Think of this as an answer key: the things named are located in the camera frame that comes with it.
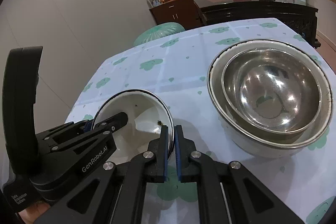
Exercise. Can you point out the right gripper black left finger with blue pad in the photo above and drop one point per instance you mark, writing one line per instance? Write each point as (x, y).
(113, 193)

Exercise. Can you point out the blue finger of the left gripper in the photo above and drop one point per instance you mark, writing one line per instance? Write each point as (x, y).
(77, 128)

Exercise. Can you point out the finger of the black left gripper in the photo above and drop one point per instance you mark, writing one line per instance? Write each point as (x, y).
(107, 126)

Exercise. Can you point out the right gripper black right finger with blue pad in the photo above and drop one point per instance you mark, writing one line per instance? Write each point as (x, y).
(227, 193)

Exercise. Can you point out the small white enamel bowl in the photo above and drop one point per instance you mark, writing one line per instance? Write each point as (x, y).
(146, 113)

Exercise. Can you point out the large white enamel bowl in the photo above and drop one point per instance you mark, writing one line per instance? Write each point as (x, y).
(251, 139)

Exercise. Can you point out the small steel bowl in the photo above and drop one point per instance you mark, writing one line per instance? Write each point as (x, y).
(272, 90)

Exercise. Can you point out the person's left hand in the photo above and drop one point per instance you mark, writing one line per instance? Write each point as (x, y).
(34, 211)

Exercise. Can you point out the light blue cloud tablecloth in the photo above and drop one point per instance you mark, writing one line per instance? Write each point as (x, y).
(175, 69)

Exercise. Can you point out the green plastic stool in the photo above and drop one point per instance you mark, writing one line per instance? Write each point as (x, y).
(159, 31)

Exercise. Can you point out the brown wooden cabinet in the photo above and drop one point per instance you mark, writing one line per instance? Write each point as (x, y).
(184, 12)

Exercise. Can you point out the dark carved wooden table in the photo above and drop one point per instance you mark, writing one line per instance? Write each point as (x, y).
(298, 15)

